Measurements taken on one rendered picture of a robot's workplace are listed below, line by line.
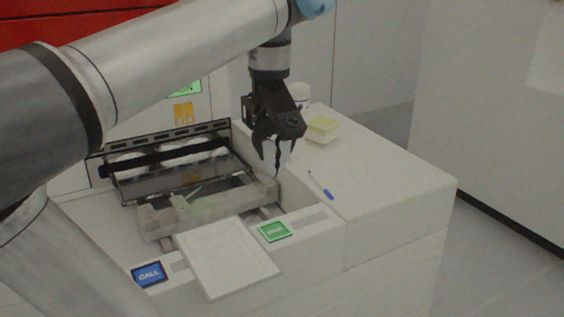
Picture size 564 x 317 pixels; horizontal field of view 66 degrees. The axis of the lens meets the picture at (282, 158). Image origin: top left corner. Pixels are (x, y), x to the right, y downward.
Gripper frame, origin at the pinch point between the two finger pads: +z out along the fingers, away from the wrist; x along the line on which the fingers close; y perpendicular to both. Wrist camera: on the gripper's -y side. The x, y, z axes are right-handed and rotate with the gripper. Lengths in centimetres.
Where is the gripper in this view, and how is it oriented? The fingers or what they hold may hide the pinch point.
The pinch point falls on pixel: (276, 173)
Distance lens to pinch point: 82.8
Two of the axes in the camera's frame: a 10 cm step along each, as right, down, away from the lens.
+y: -4.9, -4.1, 7.7
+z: 0.0, 8.8, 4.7
